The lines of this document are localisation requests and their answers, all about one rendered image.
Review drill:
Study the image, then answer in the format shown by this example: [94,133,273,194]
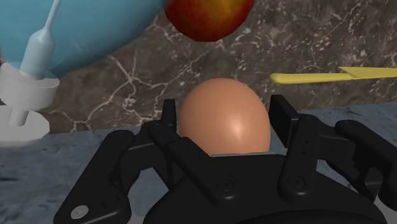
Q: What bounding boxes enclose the white spray bottle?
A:
[0,0,63,127]

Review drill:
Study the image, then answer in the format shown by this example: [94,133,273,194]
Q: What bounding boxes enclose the yellow knife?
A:
[269,66,397,85]

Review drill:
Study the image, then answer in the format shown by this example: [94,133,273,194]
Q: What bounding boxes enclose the brown egg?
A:
[179,78,272,157]

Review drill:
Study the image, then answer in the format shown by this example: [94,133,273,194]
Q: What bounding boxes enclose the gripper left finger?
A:
[53,99,242,224]

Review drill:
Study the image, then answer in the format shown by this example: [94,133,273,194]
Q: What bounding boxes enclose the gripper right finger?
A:
[268,94,397,212]

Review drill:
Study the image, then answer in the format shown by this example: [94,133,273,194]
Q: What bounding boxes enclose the red apple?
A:
[164,0,254,43]

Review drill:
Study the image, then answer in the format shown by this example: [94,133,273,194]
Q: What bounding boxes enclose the light blue bowl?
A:
[0,0,168,79]

